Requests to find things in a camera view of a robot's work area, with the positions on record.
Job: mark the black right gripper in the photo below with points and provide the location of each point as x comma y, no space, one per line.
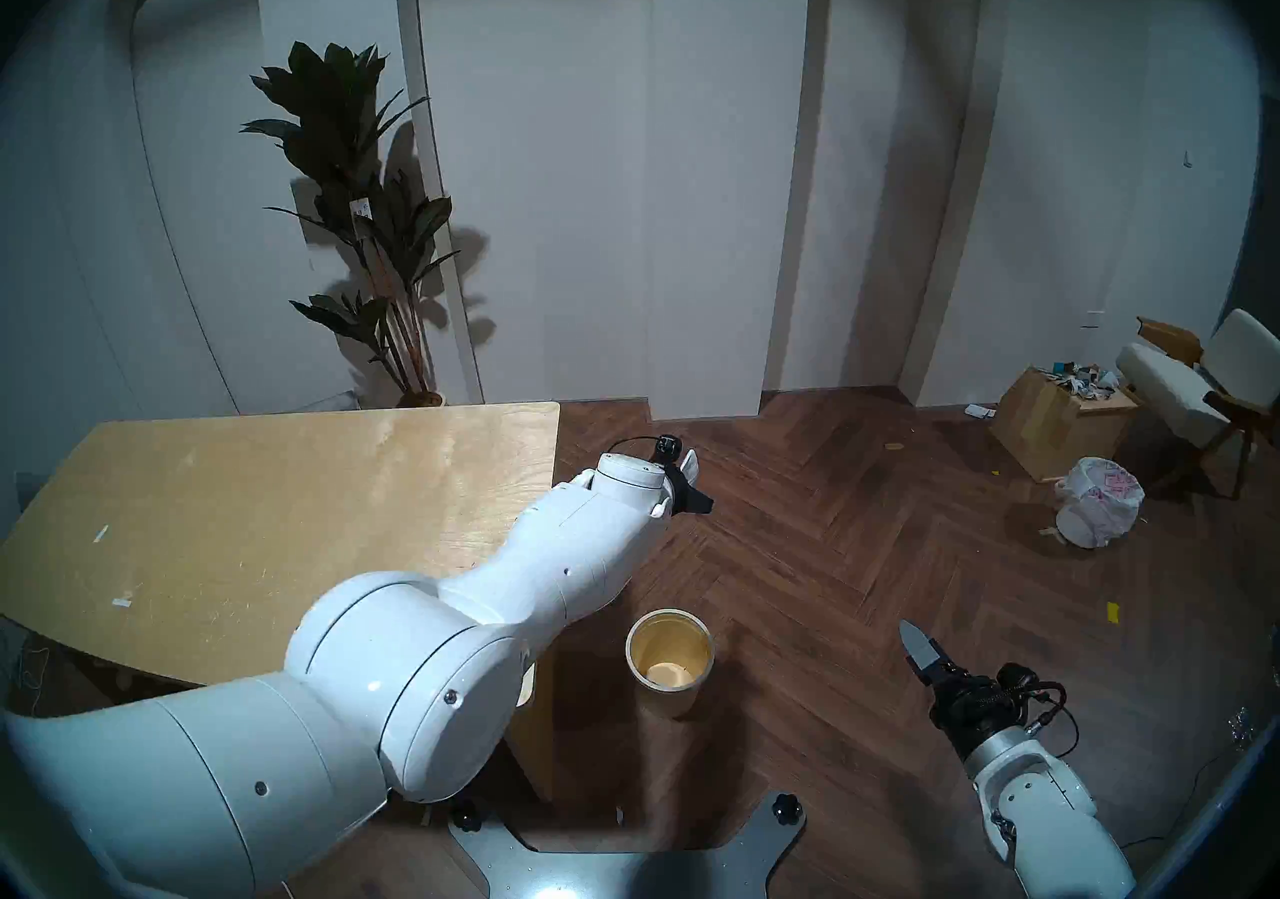
980,712

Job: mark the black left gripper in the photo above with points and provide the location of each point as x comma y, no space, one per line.
685,492

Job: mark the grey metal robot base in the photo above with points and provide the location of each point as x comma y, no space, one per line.
620,872

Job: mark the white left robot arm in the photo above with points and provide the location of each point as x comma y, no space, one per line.
400,677

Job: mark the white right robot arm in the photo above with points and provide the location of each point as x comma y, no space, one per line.
1050,807

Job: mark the round beige trash bin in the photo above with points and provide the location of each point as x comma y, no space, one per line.
670,697

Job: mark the bin with white plastic bag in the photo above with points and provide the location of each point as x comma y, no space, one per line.
1098,502

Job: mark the pile of mixed small trash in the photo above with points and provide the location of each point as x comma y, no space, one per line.
1080,379

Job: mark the white paper piece on floor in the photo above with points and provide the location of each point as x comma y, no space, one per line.
980,411

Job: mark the wooden cube box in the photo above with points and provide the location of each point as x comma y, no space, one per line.
1050,432

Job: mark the shiny crumpled plastic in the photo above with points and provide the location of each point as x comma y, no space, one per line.
1240,727

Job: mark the cream cushioned wooden armchair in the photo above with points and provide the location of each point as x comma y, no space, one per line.
1175,387

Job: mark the light wooden table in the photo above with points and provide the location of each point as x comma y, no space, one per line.
250,487

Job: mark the dark grey door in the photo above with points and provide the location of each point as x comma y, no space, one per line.
1262,287

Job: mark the tall green potted plant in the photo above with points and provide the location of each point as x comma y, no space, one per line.
335,127

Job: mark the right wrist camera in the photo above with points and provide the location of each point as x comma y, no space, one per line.
1017,682

